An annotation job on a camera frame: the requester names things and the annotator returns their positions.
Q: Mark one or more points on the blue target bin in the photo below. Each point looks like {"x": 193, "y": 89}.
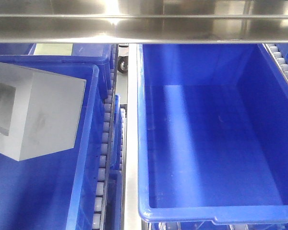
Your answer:
{"x": 56, "y": 191}

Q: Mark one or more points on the gray hollow cube base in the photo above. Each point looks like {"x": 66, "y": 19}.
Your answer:
{"x": 39, "y": 111}

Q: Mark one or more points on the white roller track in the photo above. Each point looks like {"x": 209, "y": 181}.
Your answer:
{"x": 103, "y": 170}

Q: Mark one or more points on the large empty blue bin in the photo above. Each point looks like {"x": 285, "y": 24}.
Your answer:
{"x": 213, "y": 135}

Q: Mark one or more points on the steel shelf beam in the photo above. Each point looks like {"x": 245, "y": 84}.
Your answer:
{"x": 144, "y": 21}

